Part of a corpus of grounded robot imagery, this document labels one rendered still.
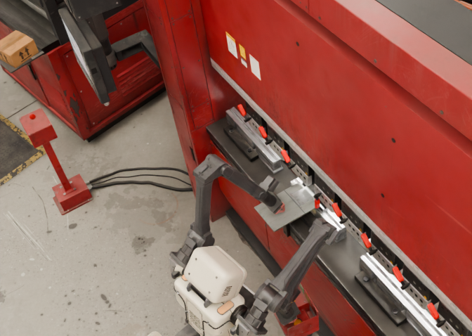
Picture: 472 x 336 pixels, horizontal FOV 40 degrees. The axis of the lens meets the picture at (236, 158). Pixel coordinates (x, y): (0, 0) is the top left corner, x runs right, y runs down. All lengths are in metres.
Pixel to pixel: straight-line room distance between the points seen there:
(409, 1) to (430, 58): 0.28
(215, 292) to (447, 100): 1.20
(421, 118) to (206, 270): 1.05
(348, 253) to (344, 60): 1.19
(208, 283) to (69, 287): 1.95
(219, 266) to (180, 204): 2.05
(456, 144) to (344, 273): 1.28
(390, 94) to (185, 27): 1.48
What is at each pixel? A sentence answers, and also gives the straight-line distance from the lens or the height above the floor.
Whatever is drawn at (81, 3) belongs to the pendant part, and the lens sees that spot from 3.22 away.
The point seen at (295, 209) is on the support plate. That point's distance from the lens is 3.17.
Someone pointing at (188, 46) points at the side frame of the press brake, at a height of 1.47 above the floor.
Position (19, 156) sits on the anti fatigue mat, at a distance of 5.31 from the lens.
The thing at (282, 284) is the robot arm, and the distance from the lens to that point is 2.61.
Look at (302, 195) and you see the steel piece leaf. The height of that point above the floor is 1.00.
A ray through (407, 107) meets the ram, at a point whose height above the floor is 2.08.
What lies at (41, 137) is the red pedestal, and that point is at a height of 0.74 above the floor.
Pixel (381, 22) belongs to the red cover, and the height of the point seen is 2.30.
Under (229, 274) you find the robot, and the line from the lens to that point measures 2.54.
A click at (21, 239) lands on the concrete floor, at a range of 4.78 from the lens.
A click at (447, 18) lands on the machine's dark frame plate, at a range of 2.07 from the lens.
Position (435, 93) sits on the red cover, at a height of 2.23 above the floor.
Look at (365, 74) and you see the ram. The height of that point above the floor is 2.08.
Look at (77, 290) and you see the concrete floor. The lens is 4.37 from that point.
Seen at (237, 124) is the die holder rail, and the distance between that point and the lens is 3.64.
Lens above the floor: 3.52
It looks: 48 degrees down
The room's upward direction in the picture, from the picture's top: 10 degrees counter-clockwise
